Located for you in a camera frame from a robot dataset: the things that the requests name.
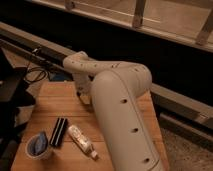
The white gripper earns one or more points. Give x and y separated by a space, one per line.
84 88

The black striped box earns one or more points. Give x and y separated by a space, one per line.
58 132

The blue packet in cup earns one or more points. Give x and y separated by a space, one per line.
40 143

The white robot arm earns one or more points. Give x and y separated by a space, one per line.
114 87

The white cup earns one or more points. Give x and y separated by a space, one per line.
29 150

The black chair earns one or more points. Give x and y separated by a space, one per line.
13 95

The white tube with cap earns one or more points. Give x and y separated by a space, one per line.
82 141

